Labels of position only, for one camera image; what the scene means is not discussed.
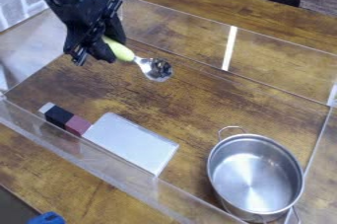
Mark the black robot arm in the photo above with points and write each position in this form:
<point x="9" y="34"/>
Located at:
<point x="89" y="20"/>

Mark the stainless steel pot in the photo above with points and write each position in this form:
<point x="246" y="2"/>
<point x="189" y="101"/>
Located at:
<point x="254" y="175"/>

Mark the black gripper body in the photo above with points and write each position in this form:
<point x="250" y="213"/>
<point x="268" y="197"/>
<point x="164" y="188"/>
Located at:
<point x="84" y="17"/>

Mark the toy cleaver knife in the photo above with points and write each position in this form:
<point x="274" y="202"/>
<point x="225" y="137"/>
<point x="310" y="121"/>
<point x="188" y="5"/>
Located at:
<point x="117" y="135"/>

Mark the spoon with yellow-green handle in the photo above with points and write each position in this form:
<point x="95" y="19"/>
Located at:
<point x="156" y="68"/>

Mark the blue object at bottom edge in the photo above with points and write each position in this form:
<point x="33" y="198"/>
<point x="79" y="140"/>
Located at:
<point x="47" y="218"/>

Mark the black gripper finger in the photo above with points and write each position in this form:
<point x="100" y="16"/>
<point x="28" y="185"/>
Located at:
<point x="101" y="52"/>
<point x="115" y="30"/>

